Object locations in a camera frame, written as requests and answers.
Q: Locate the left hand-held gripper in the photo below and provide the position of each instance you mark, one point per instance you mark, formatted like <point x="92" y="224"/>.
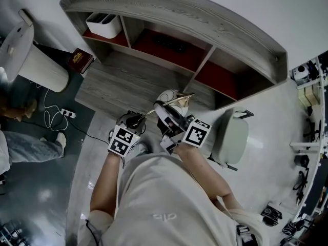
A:
<point x="123" y="140"/>

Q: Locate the person's left forearm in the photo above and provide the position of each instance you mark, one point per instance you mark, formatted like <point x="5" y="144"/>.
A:
<point x="106" y="181"/>

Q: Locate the white desktop device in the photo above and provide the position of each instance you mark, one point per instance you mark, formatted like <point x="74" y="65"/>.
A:
<point x="300" y="73"/>

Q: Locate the dark red book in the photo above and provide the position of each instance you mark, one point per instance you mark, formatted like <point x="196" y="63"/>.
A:
<point x="80" y="60"/>

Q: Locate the grey wooden desk with shelves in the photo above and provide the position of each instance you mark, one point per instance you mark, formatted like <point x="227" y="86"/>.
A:
<point x="164" y="11"/>

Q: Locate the grey-green chair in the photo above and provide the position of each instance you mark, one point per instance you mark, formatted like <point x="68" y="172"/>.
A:
<point x="230" y="137"/>

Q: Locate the cardboard box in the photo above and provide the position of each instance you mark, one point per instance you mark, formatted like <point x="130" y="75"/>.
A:
<point x="308" y="95"/>

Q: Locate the black tool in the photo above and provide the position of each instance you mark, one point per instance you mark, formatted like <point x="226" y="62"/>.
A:
<point x="301" y="186"/>

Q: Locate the white globe gold table lamp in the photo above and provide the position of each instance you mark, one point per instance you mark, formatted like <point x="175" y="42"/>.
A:
<point x="169" y="96"/>

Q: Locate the person's right forearm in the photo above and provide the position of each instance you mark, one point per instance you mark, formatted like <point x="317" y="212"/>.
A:
<point x="205" y="173"/>

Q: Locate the white round pedestal table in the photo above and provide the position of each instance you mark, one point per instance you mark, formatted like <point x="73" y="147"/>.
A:
<point x="33" y="60"/>

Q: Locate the person's white shirt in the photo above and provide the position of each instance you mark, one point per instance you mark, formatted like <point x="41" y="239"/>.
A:
<point x="166" y="204"/>

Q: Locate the person's white shoe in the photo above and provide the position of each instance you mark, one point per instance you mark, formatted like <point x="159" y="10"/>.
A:
<point x="143" y="147"/>

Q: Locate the black camera device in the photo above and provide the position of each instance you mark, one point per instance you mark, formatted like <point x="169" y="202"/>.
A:
<point x="271" y="214"/>

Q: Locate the white workbench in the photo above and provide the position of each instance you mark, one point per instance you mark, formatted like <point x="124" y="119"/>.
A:
<point x="316" y="147"/>

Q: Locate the white power strip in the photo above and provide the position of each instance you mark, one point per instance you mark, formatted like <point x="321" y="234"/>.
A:
<point x="68" y="113"/>

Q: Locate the white plastic storage bin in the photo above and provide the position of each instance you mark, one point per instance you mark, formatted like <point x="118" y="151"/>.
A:
<point x="103" y="25"/>

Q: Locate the black and white glove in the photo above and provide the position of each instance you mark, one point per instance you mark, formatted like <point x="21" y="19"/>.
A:
<point x="292" y="228"/>

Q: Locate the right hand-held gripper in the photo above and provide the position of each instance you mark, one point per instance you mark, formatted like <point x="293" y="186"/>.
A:
<point x="196" y="133"/>

